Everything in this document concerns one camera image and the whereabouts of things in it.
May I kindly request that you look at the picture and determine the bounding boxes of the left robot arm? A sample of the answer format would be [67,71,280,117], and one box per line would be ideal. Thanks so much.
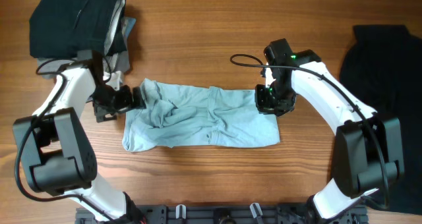
[13,49,146,223]

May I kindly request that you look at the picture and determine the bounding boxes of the folded blue garment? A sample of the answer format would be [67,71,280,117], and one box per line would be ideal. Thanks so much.
[122,16,136,39]

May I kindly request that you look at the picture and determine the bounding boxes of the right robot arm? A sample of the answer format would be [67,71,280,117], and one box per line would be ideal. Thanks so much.
[255,39,404,223]

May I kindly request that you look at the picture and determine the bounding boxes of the black t-shirt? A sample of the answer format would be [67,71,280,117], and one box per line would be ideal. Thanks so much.
[339,25,421,215]

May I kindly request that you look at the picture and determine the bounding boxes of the light blue t-shirt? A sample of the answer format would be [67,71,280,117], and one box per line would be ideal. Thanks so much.
[122,78,280,152]

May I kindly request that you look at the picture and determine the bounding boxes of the folded dark green trousers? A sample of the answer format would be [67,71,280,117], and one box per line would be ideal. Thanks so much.
[29,0,127,59]

